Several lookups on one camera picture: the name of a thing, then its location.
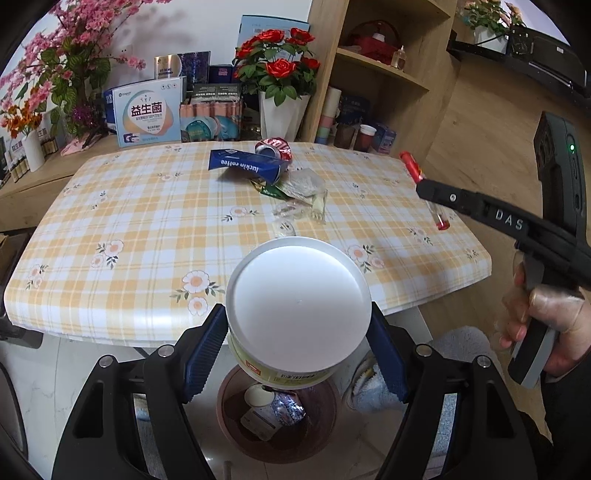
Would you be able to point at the large white printed box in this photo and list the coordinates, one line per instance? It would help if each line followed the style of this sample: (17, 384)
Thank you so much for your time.
(147, 113)

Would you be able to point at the person's right forearm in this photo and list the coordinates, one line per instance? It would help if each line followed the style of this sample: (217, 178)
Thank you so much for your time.
(568, 415)

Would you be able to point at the pink pack teal print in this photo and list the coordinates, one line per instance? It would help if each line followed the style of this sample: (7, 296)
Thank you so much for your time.
(210, 122)

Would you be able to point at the red rose plant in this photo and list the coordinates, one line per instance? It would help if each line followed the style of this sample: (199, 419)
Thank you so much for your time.
(277, 69)

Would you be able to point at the small white printed box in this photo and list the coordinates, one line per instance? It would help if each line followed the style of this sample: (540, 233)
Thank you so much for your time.
(42, 134)
(16, 148)

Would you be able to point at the blue white box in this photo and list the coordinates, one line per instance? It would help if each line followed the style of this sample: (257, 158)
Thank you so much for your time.
(110, 108)

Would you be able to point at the pink fabric pouch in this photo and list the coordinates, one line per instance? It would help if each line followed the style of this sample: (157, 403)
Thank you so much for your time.
(78, 145)

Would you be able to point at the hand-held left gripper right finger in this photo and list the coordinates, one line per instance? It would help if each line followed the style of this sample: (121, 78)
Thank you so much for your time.
(388, 355)

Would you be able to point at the red gift basket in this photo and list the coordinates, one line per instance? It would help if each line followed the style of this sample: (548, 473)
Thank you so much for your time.
(374, 46)

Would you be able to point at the dark blue patterned box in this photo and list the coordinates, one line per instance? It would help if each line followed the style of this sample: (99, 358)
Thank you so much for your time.
(194, 67)

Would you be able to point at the black printed box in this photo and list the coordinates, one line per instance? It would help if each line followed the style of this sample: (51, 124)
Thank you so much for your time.
(216, 93)

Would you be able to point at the blue coffee box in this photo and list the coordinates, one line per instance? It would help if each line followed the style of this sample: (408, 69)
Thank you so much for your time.
(244, 162)

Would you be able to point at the red white paper cup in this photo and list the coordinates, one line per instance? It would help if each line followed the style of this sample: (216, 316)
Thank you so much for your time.
(366, 138)

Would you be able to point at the brown plastic bin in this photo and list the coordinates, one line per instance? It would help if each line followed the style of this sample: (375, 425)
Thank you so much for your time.
(295, 438)

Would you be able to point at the crushed red can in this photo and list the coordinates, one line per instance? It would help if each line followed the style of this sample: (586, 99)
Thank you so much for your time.
(272, 148)

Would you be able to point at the pink rose plant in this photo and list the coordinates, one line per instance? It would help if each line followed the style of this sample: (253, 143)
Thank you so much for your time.
(489, 11)

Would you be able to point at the orange artificial flowers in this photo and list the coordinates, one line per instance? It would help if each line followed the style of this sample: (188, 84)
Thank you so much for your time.
(21, 121)

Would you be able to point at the small clear plastic scrap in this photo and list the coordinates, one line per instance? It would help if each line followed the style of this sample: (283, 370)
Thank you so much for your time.
(284, 229)

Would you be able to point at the pink blossom artificial tree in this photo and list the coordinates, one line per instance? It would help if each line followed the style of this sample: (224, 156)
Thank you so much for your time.
(83, 18)

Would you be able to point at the small navy box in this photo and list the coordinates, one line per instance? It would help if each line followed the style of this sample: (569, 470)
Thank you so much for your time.
(220, 74)

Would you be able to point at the purple artificial flowers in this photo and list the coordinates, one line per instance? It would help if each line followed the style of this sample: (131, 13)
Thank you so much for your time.
(84, 117)

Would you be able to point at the cream round lid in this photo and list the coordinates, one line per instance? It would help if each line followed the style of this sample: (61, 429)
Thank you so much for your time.
(258, 396)

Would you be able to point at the row of small brown bottles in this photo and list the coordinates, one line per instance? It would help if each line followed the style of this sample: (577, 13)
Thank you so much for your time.
(16, 168)

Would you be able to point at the white angular flower pot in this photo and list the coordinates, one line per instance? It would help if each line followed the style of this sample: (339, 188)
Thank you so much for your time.
(281, 117)

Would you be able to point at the red plastic stick wrapper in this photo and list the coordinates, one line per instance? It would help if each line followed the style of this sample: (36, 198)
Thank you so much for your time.
(408, 162)

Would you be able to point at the black tool case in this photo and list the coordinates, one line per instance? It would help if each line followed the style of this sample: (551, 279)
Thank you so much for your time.
(18, 334)

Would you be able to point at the brown glass cup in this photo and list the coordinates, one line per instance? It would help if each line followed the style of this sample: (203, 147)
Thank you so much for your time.
(345, 136)

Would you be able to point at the crumpled clear plastic bag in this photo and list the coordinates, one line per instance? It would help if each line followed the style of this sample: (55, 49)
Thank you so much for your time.
(300, 184)

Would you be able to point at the low wooden cabinet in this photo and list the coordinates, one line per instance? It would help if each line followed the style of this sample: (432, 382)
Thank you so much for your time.
(27, 198)

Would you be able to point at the large light blue box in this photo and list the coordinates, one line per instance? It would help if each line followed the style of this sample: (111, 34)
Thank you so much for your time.
(258, 25)

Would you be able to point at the grey box gold emblem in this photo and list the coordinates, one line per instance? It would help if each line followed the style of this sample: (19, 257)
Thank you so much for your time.
(165, 67)

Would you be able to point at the black counter ledge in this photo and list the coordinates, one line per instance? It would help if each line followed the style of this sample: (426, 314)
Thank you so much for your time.
(545, 60)

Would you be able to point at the stack of pastel cups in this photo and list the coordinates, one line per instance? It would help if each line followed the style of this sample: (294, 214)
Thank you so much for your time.
(328, 117)

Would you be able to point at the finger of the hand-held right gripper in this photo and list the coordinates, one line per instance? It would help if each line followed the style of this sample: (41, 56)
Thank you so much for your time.
(452, 198)

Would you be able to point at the white ribbed vase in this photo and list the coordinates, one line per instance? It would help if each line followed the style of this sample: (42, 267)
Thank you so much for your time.
(33, 152)

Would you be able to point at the white red printed wrapper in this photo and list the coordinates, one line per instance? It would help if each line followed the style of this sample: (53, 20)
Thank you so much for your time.
(261, 419)

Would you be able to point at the small blue purple box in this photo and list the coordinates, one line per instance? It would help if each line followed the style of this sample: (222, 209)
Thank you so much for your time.
(384, 138)

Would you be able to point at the yellow checked floral tablecloth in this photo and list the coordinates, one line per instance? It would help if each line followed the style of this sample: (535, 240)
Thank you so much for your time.
(138, 207)

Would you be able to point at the glass perfume bottle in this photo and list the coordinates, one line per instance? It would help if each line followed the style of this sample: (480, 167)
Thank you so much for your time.
(398, 59)

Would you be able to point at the green gold foil packet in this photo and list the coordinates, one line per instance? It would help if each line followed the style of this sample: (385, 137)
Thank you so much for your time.
(264, 188)

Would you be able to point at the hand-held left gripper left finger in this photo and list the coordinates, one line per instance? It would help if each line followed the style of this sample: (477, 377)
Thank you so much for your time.
(203, 350)

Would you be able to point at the white round flower pot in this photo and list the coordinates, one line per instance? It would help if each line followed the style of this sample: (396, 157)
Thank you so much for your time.
(489, 39)

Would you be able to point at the blue cartoon tin box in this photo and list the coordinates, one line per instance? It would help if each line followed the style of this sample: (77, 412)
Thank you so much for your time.
(356, 110)

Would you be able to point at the person's right hand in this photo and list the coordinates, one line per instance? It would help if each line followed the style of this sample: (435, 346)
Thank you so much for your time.
(558, 307)

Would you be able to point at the white wall socket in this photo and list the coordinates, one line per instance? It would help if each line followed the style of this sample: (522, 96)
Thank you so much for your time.
(125, 50)

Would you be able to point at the grey fluffy slippers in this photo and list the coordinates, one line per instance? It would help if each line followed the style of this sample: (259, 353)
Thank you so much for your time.
(369, 378)

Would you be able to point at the wooden bookshelf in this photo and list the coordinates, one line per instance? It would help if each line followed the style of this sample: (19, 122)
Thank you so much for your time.
(323, 55)

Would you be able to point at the white plastic tub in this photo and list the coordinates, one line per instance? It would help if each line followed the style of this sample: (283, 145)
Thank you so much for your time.
(300, 300)

